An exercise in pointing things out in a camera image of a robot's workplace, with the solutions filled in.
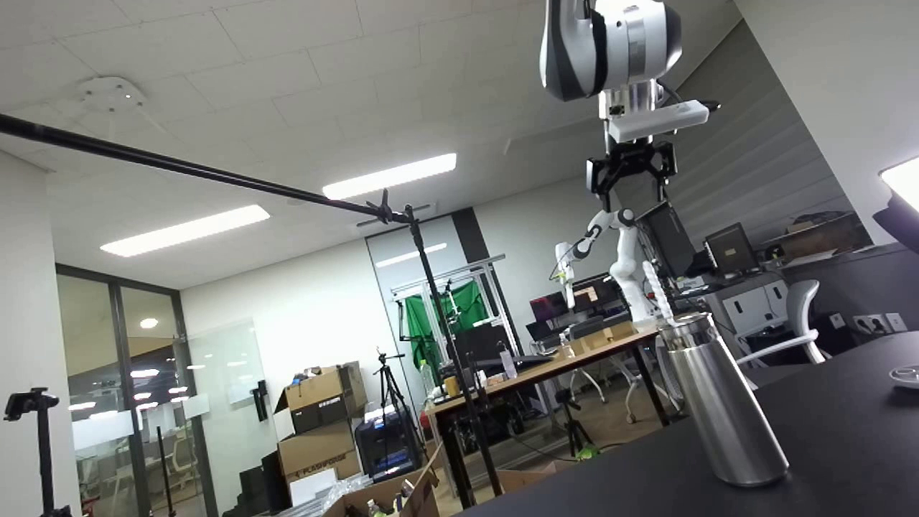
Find open brown cardboard box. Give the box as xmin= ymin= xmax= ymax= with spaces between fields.
xmin=322 ymin=441 xmax=448 ymax=517

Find black tripod with camera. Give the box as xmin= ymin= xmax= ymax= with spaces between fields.
xmin=0 ymin=386 xmax=74 ymax=517

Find stainless steel flask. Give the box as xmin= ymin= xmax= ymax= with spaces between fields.
xmin=655 ymin=310 xmax=796 ymax=491

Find white office chair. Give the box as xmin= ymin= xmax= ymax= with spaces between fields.
xmin=731 ymin=280 xmax=833 ymax=395

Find grey window blinds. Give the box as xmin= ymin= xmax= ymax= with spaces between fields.
xmin=629 ymin=24 xmax=878 ymax=255

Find wooden table with black legs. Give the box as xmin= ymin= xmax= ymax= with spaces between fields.
xmin=424 ymin=319 xmax=682 ymax=512

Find white desk cabinet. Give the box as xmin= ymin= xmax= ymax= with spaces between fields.
xmin=715 ymin=280 xmax=797 ymax=339

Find dark grey desk partition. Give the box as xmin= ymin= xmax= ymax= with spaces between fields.
xmin=812 ymin=241 xmax=919 ymax=360

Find rectangular ceiling light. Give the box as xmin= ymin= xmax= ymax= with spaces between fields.
xmin=98 ymin=201 xmax=272 ymax=258
xmin=322 ymin=152 xmax=458 ymax=201

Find black boom pole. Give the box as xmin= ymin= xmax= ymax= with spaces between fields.
xmin=0 ymin=113 xmax=415 ymax=225

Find round ceiling smoke detector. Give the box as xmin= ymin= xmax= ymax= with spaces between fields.
xmin=72 ymin=73 xmax=148 ymax=115

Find black equipment case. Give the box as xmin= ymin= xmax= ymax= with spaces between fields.
xmin=354 ymin=406 xmax=424 ymax=484

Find green cloth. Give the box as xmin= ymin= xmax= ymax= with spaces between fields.
xmin=397 ymin=294 xmax=445 ymax=373
xmin=443 ymin=280 xmax=491 ymax=339

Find white wall socket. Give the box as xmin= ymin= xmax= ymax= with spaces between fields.
xmin=849 ymin=310 xmax=909 ymax=339

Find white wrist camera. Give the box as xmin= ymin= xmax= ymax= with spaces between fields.
xmin=603 ymin=97 xmax=713 ymax=146

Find small black tripod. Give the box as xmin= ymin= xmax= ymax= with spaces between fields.
xmin=372 ymin=350 xmax=424 ymax=468

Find black vertical stand pole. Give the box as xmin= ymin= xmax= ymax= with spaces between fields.
xmin=399 ymin=201 xmax=507 ymax=512

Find dark computer monitor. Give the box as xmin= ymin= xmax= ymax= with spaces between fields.
xmin=702 ymin=221 xmax=757 ymax=281

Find white and dark blue device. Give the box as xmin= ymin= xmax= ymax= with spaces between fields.
xmin=873 ymin=156 xmax=919 ymax=255

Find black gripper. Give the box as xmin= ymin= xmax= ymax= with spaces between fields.
xmin=582 ymin=140 xmax=681 ymax=217

